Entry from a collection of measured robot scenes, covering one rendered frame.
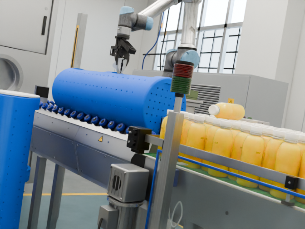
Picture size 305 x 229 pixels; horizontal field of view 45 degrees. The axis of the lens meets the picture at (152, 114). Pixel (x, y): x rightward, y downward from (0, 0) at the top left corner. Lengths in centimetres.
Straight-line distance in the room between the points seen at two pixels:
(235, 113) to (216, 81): 206
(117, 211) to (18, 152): 87
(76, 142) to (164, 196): 97
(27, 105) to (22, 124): 10
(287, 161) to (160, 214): 42
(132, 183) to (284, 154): 55
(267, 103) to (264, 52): 121
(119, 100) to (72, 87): 46
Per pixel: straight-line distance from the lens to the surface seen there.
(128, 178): 136
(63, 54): 701
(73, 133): 210
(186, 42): 220
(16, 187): 216
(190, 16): 222
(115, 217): 141
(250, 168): 118
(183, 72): 114
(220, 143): 128
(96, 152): 191
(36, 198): 261
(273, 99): 354
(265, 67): 451
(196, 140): 135
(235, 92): 338
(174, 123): 115
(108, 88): 186
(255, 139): 121
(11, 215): 221
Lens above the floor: 114
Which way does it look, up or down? 3 degrees down
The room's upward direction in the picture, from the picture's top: 9 degrees clockwise
